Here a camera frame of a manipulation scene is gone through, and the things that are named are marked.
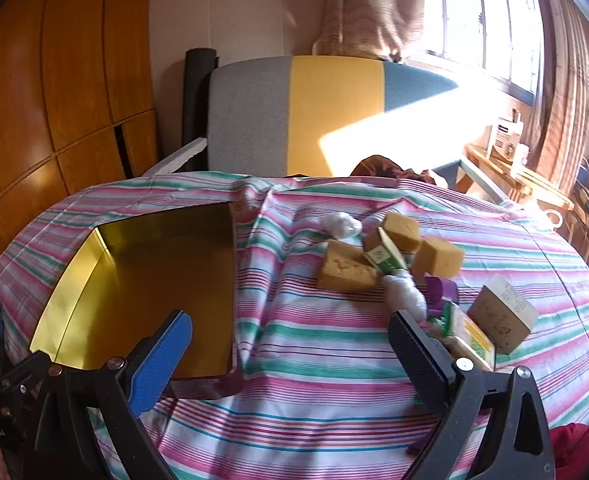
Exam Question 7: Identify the cracker packet green edges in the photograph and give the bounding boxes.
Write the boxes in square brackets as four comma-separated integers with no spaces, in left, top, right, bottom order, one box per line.
[427,302,496,373]

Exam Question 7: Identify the pink green striped bedsheet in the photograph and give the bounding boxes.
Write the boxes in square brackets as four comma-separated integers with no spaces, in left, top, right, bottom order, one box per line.
[0,170,589,480]

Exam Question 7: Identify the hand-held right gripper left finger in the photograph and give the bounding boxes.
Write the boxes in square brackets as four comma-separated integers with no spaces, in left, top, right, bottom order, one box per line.
[23,310,194,480]

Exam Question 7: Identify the maroon tin box gold inside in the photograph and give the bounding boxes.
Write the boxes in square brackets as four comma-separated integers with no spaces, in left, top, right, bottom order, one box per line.
[28,201,245,401]

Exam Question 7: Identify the small beige cardboard box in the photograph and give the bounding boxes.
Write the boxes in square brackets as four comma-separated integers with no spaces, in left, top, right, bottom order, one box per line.
[467,273,540,356]

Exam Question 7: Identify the yellow sponge block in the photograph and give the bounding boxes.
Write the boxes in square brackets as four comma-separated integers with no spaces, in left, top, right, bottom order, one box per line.
[413,236,466,279]
[381,210,421,252]
[317,239,379,292]

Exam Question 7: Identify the pink patterned curtain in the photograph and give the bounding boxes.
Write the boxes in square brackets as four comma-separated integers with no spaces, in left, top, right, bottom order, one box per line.
[312,0,425,61]

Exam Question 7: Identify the white printed box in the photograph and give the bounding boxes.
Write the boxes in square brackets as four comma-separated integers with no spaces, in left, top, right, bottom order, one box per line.
[485,116,525,163]

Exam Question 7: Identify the wooden side table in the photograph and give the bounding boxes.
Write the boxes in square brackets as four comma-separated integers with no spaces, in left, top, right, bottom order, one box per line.
[462,142,575,211]

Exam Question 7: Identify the wooden wardrobe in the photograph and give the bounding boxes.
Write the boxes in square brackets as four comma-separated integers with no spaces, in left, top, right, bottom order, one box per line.
[0,0,162,291]

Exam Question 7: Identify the striped beige curtain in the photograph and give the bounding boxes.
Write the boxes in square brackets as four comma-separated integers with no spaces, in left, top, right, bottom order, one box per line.
[522,0,589,196]

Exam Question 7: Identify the red cloth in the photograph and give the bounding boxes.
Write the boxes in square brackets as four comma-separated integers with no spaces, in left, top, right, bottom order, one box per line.
[549,417,589,480]

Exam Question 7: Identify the purple wrapper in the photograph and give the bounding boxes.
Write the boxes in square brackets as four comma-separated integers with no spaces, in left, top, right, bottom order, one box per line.
[425,275,459,311]

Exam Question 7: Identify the grey yellow blue chair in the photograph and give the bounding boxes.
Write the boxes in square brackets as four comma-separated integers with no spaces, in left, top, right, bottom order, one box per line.
[207,55,463,178]

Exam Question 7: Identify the grey bed frame bar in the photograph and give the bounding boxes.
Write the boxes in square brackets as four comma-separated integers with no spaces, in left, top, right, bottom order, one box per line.
[435,157,510,206]

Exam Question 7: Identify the white plastic ball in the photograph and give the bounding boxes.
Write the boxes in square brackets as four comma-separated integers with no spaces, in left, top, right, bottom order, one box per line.
[383,269,428,322]
[322,211,363,239]

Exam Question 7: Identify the brown cloth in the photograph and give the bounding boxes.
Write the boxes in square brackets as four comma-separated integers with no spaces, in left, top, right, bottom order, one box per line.
[349,155,450,188]

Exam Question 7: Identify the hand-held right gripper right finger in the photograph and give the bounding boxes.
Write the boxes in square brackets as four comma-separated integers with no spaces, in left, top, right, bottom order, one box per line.
[389,310,556,480]

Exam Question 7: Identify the small green white carton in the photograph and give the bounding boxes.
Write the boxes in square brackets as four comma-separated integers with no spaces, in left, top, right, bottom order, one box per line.
[363,227,408,275]

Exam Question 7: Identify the white bed rail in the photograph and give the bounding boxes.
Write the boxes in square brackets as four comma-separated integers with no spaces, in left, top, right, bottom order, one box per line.
[142,137,208,178]

